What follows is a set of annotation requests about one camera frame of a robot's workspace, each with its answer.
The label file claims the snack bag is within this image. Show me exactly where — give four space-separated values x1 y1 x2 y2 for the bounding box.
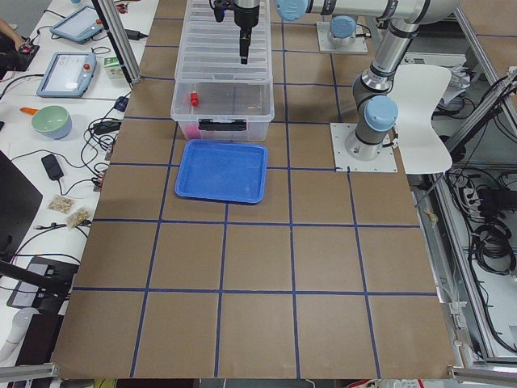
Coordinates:
47 195 75 214
65 207 92 229

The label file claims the green bowl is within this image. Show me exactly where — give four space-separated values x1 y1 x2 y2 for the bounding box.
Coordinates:
32 105 72 140

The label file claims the white chair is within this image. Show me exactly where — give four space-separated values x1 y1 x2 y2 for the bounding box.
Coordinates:
389 64 452 175

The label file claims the teach pendant far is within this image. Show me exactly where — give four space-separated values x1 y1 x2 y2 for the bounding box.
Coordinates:
50 6 103 44

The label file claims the black power adapter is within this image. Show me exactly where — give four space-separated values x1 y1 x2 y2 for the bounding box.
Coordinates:
41 154 64 181

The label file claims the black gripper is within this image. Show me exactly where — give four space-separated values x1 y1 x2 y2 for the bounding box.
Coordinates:
233 0 260 65

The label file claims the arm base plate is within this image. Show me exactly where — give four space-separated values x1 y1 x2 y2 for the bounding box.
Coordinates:
316 22 368 55
330 123 397 173

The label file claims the red block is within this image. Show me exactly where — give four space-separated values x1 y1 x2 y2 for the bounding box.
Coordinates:
190 92 200 107

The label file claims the blue plastic tray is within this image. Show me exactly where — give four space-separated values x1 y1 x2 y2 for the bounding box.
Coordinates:
174 139 268 204

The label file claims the teach pendant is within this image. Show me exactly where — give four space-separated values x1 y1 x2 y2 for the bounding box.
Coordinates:
36 52 97 98
50 6 103 44

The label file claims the clear plastic storage box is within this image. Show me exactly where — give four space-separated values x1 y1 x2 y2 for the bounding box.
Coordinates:
170 0 275 142

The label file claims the teach pendant near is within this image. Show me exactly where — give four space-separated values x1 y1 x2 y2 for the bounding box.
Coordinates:
36 52 97 98

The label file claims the orange toy carrot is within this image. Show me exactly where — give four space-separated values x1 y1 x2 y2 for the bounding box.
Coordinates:
19 107 39 116

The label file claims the aluminium frame post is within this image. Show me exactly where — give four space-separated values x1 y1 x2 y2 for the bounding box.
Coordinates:
91 0 141 85

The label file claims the green white carton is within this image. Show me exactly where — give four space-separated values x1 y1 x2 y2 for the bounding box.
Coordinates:
103 57 124 79

